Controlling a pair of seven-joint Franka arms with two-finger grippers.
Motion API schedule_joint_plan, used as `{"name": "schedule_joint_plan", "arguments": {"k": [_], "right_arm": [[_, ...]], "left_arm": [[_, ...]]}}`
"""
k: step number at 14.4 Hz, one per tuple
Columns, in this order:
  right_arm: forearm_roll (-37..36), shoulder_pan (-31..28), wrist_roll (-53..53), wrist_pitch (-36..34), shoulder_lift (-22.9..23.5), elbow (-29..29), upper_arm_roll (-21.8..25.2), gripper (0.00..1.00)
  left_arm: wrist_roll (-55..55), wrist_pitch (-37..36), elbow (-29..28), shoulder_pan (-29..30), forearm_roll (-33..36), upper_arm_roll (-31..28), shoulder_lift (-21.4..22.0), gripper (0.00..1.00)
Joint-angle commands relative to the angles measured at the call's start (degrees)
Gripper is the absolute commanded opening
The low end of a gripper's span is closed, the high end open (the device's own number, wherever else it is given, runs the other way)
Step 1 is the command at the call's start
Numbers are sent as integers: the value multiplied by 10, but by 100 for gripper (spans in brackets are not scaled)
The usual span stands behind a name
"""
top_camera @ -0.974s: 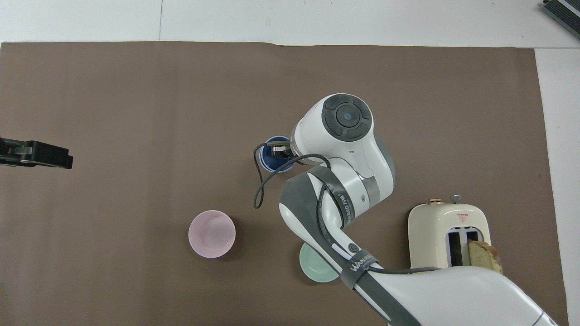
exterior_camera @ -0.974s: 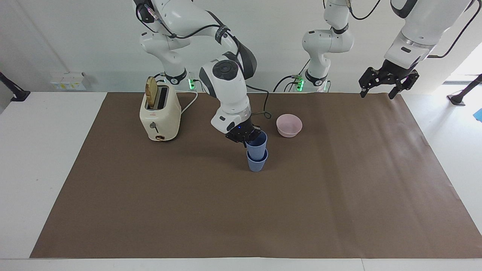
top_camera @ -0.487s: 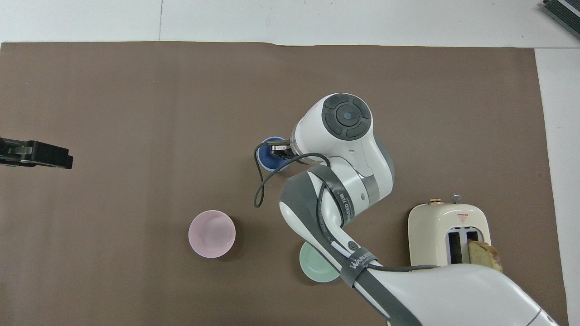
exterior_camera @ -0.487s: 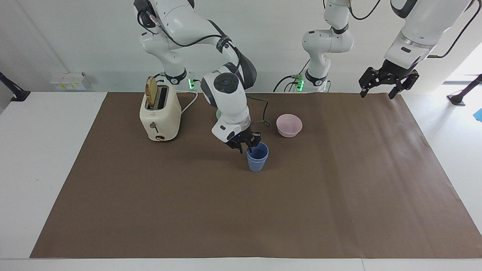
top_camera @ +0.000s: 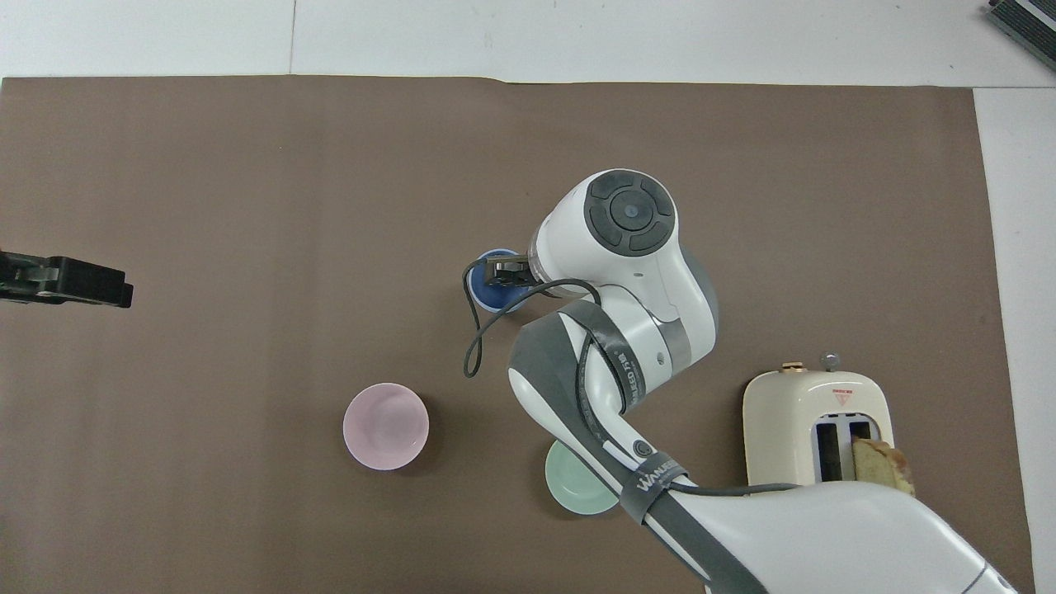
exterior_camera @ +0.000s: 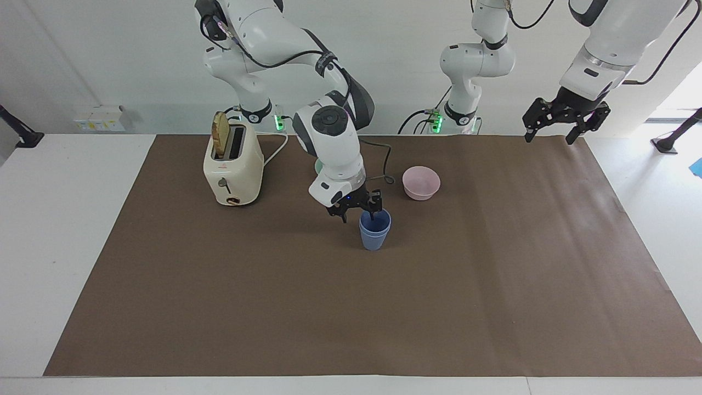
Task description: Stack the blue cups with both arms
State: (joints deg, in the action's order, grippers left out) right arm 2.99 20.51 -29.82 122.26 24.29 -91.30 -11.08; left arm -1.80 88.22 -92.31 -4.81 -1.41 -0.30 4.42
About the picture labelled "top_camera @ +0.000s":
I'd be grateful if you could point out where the blue bowl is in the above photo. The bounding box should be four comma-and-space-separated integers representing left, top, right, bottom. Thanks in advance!
465, 247, 536, 315

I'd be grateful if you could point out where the pink bowl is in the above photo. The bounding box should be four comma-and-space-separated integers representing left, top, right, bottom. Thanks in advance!
342, 382, 431, 472

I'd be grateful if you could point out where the green bowl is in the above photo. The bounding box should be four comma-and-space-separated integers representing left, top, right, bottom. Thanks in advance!
544, 439, 620, 516

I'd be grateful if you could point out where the cream toaster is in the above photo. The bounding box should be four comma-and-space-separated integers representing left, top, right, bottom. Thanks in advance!
742, 352, 898, 488

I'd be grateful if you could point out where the bread slice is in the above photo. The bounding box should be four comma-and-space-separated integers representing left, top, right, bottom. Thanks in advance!
851, 437, 917, 497

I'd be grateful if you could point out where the black stand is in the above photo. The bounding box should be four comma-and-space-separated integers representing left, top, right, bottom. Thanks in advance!
987, 0, 1056, 72

